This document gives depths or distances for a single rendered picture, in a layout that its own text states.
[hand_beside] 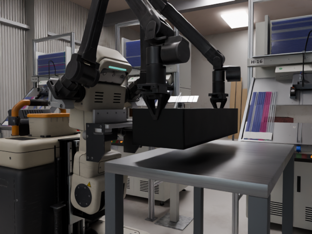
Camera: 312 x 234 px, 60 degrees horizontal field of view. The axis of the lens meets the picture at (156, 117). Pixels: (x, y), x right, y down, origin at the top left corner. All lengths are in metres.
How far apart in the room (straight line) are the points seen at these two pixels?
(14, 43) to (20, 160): 4.62
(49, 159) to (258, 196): 1.01
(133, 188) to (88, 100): 1.80
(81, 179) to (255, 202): 0.82
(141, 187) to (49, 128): 1.56
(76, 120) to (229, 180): 0.83
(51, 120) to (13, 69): 4.33
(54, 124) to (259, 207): 1.08
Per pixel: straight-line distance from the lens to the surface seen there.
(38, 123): 1.45
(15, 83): 5.72
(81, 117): 1.26
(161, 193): 2.69
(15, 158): 1.32
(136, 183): 2.81
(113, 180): 0.81
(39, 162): 1.36
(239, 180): 0.64
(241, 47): 9.30
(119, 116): 1.29
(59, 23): 6.60
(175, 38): 0.74
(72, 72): 1.02
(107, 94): 1.25
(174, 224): 2.36
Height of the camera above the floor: 0.96
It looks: 2 degrees down
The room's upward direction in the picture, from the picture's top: straight up
